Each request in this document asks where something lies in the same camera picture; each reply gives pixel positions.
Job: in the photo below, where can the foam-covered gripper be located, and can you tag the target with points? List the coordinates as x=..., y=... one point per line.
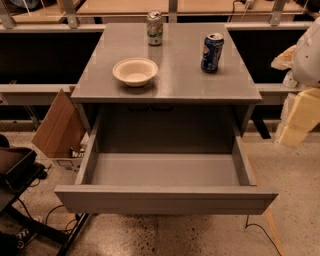
x=308, y=58

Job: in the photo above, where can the grey top drawer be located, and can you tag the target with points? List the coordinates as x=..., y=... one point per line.
x=185, y=160

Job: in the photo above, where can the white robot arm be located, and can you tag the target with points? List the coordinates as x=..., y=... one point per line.
x=309, y=41

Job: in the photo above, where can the grey drawer cabinet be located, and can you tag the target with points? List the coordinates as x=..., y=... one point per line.
x=180, y=79

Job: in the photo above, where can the clear soap bottle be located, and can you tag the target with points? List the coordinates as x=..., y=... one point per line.
x=289, y=81

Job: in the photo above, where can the blue pepsi can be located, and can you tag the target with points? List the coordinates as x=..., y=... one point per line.
x=212, y=49

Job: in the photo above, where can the white paper bowl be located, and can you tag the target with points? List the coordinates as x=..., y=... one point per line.
x=135, y=72

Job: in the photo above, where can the green white soda can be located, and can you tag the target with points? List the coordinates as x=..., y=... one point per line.
x=154, y=28

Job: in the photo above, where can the brown cardboard box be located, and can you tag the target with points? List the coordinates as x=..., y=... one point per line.
x=61, y=131

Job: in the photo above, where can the black rolling stand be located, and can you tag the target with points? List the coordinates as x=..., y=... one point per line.
x=18, y=169

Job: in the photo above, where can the grey metal shelf rail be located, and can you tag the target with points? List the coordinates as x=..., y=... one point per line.
x=32, y=94

